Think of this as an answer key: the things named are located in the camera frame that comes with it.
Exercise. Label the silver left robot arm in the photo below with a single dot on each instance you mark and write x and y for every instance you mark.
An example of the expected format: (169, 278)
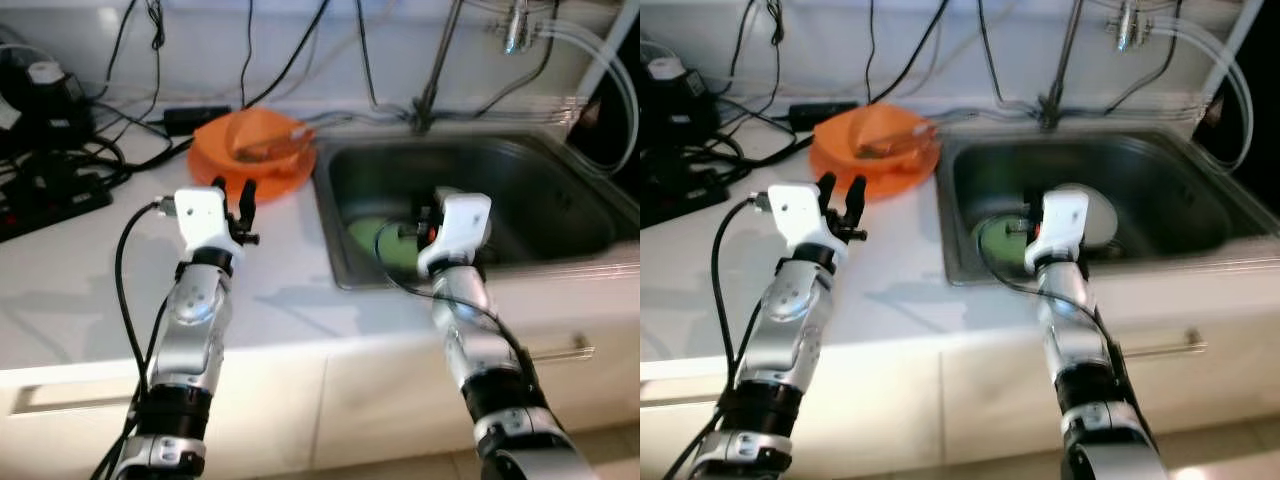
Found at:
(800, 330)
(190, 320)

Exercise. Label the orange plastic plate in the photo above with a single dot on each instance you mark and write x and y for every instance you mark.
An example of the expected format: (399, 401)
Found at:
(835, 178)
(215, 180)

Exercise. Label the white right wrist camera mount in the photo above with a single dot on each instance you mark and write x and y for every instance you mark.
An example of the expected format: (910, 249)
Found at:
(460, 230)
(1062, 225)

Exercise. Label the black power strip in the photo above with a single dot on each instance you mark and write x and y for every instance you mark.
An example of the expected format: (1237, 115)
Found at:
(685, 190)
(50, 195)

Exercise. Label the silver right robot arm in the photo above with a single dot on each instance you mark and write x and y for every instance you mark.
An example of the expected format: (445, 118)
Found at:
(1070, 330)
(470, 340)

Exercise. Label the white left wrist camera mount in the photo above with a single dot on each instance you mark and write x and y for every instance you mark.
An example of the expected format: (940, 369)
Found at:
(205, 220)
(805, 215)

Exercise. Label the white plate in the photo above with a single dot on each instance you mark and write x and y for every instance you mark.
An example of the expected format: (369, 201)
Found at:
(1100, 215)

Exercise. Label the black power adapter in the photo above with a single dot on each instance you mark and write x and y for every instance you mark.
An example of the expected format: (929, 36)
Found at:
(197, 119)
(822, 114)

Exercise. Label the white kitchen cabinet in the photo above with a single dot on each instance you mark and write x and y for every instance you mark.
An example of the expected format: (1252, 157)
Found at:
(950, 400)
(300, 400)

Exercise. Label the green plate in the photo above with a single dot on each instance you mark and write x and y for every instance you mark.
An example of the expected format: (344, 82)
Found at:
(375, 245)
(1000, 245)

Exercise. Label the brown wooden chopsticks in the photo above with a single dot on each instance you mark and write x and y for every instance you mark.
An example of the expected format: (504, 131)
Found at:
(270, 150)
(892, 147)

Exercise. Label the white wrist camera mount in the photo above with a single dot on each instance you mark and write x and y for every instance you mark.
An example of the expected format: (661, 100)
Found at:
(205, 220)
(1062, 225)
(805, 215)
(460, 230)

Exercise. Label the large black appliance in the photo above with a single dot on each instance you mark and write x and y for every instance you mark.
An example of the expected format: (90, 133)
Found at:
(1245, 130)
(610, 130)

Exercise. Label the stainless steel sink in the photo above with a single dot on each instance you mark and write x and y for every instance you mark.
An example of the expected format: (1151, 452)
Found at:
(1170, 195)
(540, 200)

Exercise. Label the orange plastic bowl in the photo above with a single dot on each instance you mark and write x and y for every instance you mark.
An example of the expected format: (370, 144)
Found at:
(860, 122)
(235, 128)

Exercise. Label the chrome faucet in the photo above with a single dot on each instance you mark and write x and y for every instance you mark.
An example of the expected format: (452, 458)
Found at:
(428, 105)
(1050, 100)

